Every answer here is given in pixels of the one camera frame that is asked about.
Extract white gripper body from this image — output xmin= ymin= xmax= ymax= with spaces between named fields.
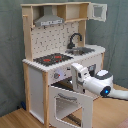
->
xmin=71 ymin=63 xmax=90 ymax=93

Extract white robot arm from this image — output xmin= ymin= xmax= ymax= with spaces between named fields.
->
xmin=71 ymin=63 xmax=128 ymax=101

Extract wooden toy kitchen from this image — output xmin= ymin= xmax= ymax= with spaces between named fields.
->
xmin=22 ymin=2 xmax=105 ymax=128

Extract left stove knob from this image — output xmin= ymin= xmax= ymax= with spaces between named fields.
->
xmin=54 ymin=73 xmax=60 ymax=79

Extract grey metal sink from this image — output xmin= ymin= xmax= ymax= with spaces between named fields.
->
xmin=66 ymin=47 xmax=94 ymax=56

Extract white oven door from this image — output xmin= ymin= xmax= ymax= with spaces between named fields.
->
xmin=49 ymin=86 xmax=93 ymax=128

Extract black toy faucet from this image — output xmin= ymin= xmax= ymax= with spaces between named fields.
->
xmin=67 ymin=33 xmax=82 ymax=49

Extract black stovetop red burners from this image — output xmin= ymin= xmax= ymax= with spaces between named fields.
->
xmin=34 ymin=53 xmax=71 ymax=67

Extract grey range hood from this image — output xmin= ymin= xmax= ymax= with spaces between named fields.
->
xmin=35 ymin=5 xmax=64 ymax=27

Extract white microwave cabinet door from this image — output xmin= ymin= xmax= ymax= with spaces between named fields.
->
xmin=87 ymin=3 xmax=107 ymax=22

